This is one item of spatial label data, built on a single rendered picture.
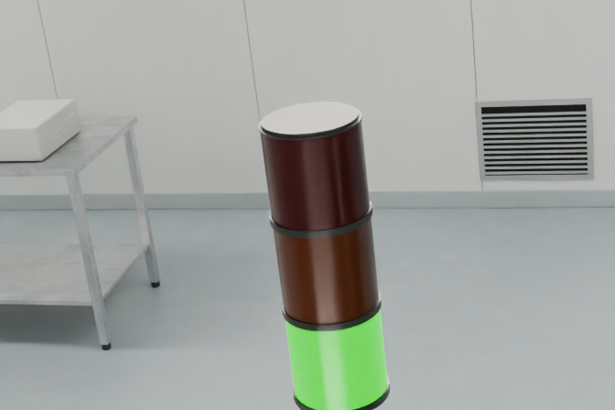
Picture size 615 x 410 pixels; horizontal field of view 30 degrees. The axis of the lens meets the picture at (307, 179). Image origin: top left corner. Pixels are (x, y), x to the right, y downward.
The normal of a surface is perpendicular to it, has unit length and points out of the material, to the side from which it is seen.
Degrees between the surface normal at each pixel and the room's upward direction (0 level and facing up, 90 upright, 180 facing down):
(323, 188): 90
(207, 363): 0
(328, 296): 90
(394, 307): 0
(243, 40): 90
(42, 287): 0
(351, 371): 90
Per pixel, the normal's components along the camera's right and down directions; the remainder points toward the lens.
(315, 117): -0.11, -0.92
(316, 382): -0.47, 0.37
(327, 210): 0.15, 0.34
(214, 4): -0.25, 0.38
